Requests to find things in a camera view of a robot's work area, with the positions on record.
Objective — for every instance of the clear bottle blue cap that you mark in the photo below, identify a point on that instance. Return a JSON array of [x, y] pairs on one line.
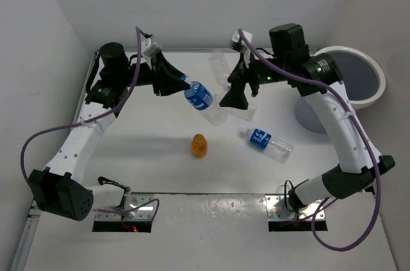
[[220, 69]]

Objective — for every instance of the grey bin white rim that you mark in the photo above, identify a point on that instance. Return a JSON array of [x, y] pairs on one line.
[[364, 81]]

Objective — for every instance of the metal base plate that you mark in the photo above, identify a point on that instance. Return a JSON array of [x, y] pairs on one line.
[[137, 207], [277, 211]]

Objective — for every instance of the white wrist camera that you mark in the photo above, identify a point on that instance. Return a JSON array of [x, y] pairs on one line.
[[237, 43], [150, 48]]

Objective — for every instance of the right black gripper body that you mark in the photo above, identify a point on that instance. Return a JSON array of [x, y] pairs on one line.
[[267, 72]]

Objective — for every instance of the aluminium rail left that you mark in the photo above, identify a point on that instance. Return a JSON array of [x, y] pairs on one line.
[[26, 239]]

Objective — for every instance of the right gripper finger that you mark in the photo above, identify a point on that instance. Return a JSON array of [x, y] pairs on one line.
[[254, 85], [235, 97]]

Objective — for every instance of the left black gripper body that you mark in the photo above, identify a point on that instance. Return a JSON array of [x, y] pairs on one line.
[[150, 73]]

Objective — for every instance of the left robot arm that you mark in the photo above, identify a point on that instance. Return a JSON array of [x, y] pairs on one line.
[[58, 188]]

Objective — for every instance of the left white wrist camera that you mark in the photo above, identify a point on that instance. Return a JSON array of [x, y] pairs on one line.
[[150, 48]]

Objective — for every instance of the blue label water bottle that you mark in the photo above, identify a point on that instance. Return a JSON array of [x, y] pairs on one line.
[[203, 101], [264, 142]]

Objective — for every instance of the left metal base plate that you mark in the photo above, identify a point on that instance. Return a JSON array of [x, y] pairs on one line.
[[137, 207]]

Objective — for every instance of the clear bottle white cap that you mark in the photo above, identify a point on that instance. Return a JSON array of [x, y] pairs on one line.
[[247, 114]]

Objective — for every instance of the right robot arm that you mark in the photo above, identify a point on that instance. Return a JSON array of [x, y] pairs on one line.
[[319, 81]]

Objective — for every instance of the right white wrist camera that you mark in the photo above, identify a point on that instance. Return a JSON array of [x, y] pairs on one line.
[[237, 43]]

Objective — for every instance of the orange juice bottle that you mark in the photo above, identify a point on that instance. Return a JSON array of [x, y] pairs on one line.
[[199, 146]]

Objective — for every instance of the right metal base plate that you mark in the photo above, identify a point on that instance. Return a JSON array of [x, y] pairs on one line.
[[277, 211]]

